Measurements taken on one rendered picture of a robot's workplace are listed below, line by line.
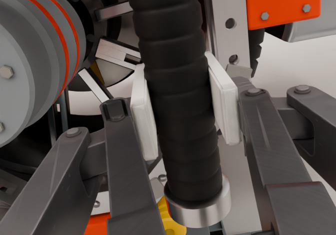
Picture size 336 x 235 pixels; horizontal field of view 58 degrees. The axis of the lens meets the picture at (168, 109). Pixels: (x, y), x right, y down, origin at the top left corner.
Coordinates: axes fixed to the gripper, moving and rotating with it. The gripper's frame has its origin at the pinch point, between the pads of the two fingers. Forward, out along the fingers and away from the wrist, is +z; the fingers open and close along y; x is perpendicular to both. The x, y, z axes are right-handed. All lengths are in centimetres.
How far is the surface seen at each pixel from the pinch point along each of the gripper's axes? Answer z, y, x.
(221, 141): 131, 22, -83
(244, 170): 101, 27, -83
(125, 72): 48, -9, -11
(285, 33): 39.0, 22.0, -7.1
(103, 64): 48, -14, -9
